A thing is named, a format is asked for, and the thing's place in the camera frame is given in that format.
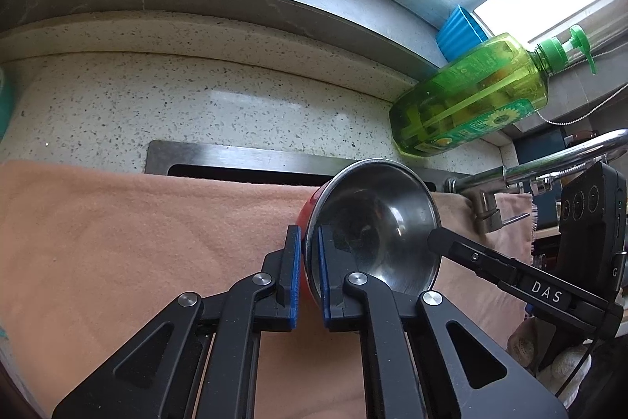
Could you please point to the steel faucet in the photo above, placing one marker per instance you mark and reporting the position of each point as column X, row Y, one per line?
column 539, row 163

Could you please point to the red bowl steel inside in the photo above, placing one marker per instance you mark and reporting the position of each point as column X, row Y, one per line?
column 382, row 213

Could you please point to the pink towel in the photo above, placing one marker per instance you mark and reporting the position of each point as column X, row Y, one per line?
column 122, row 242

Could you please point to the person's right hand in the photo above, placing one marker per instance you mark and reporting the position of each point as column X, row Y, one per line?
column 564, row 372

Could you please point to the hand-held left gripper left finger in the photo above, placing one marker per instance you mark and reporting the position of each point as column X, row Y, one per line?
column 293, row 281

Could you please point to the blue ribbed container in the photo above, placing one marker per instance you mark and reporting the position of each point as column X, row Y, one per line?
column 458, row 33

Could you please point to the steel slot plate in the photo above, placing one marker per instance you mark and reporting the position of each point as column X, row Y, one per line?
column 221, row 154

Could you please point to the green dish soap bottle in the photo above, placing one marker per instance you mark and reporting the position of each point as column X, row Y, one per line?
column 466, row 100

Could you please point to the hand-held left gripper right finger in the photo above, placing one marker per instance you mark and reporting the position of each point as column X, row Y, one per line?
column 324, row 281

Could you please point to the blue knife holder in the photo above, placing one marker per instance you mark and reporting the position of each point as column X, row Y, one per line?
column 539, row 146

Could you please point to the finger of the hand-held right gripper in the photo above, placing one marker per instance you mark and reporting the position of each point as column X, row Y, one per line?
column 544, row 291

